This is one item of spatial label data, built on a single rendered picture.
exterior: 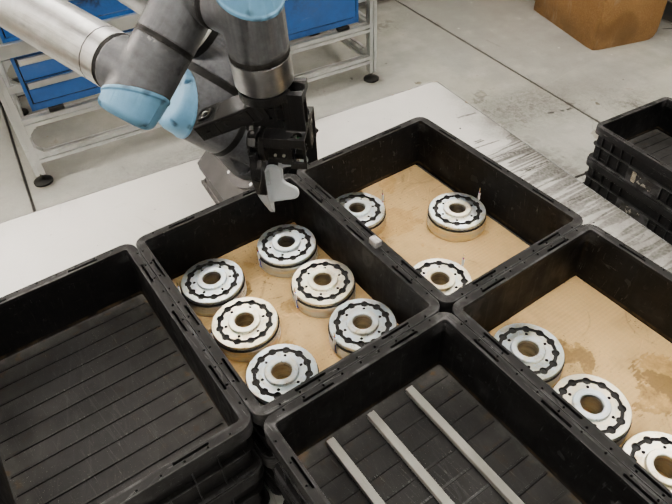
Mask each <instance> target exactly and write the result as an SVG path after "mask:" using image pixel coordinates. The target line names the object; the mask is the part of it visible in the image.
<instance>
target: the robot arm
mask: <svg viewBox="0 0 672 504"><path fill-rule="evenodd" d="M118 1H119V2H121V3H122V4H124V5H125V6H127V7H128V8H130V9H131V10H133V11H135V12H136V13H138V14H139V15H141V16H140V18H139V20H138V22H137V24H136V26H135V27H134V29H133V31H132V33H131V35H128V34H126V33H124V32H122V31H121V30H119V29H117V28H115V27H113V26H112V25H110V24H108V23H106V22H104V21H103V20H101V19H99V18H97V17H95V16H94V15H92V14H90V13H88V12H86V11H85V10H83V9H81V8H79V7H77V6H76V5H74V4H72V3H70V2H68V1H67V0H0V27H1V28H3V29H5V30H6V31H8V32H10V33H11V34H13V35H15V36H16V37H18V38H20V39H21V40H23V41H25V42H26V43H28V44H30V45H31V46H33V47H35V48H36V49H38V50H40V51H41V52H43V53H45V54H46V55H48V56H49V57H51V58H53V59H54V60H56V61H58V62H59V63H61V64H63V65H64V66H66V67H68V68H69V69H71V70H73V71H74V72H76V73H78V74H79V75H81V76H83V77H84V78H86V79H88V80H89V81H91V82H93V83H94V84H96V85H97V86H99V87H101V89H100V91H101V93H100V95H99V97H98V104H99V105H100V106H101V107H102V108H103V109H105V110H106V111H108V112H109V113H111V114H113V115H114V116H116V117H118V118H120V119H122V120H123V121H125V122H127V123H129V124H131V125H133V126H135V127H138V128H140V129H143V130H151V129H153V128H154V127H155V126H156V124H157V123H158V122H159V124H160V125H161V126H162V127H163V128H164V129H166V130H167V131H169V132H171V133H172V134H174V135H175V136H176V137H177V138H179V139H184V140H186V141H188V142H189V143H191V144H193V145H195V146H197V147H199V148H201V149H203V150H205V151H207V152H209V153H211V154H213V155H215V156H216V157H217V158H218V159H219V160H220V161H221V162H222V163H223V164H224V165H225V167H226V168H227V169H228V170H229V171H230V172H231V173H232V174H233V175H235V176H237V177H239V178H241V179H244V180H250V179H252V182H253V185H254V188H255V191H256V194H258V196H259V198H260V199H261V201H262V202H263V203H264V205H265V206H266V207H267V208H268V210H269V211H270V212H275V204H274V202H276V201H283V200H290V199H295V198H297V197H298V196H299V189H298V188H297V187H296V186H294V185H292V184H290V183H288V182H286V181H285V180H284V178H283V168H285V167H291V169H305V170H308V164H307V162H308V158H307V156H306V152H307V150H308V149H312V148H313V142H314V138H313V136H314V137H316V136H317V133H316V124H315V115H314V106H307V102H306V92H307V89H308V82H307V78H297V77H294V73H293V65H292V57H291V50H290V43H289V36H288V29H287V21H286V13H285V6H284V4H285V0H118ZM311 119H312V121H311ZM312 124H313V129H312Z"/></svg>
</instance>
